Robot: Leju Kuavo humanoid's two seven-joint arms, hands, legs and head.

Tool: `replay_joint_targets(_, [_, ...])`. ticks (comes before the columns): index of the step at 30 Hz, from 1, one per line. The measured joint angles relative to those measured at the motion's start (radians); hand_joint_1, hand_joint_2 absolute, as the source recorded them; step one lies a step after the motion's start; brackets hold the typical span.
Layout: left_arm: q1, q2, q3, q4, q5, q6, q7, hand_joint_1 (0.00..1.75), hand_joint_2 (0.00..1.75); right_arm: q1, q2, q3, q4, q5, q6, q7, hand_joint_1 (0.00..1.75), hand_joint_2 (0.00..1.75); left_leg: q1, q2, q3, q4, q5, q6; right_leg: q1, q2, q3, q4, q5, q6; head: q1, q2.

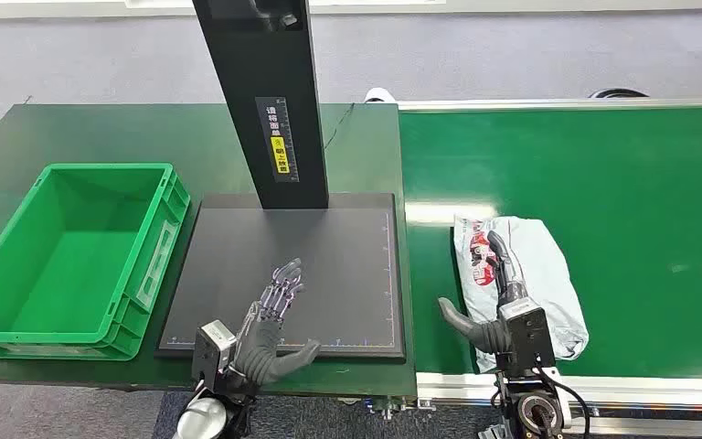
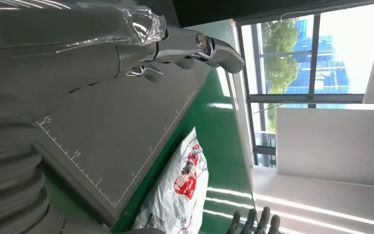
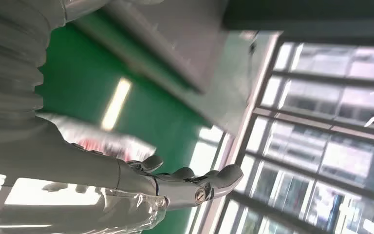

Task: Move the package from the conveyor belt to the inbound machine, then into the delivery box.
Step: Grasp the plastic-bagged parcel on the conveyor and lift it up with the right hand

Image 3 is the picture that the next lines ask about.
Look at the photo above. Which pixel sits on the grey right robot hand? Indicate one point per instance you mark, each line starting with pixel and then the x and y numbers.
pixel 61 161

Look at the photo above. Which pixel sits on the black machine scanner head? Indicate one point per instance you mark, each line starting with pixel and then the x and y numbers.
pixel 303 13

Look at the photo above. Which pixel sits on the ribbed grey right arm sleeve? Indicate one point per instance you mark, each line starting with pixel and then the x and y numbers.
pixel 9 64

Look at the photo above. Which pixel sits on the silver conveyor side rail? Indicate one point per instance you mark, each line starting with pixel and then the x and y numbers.
pixel 225 106

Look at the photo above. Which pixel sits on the window with dark frame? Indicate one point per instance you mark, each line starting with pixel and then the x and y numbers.
pixel 303 142

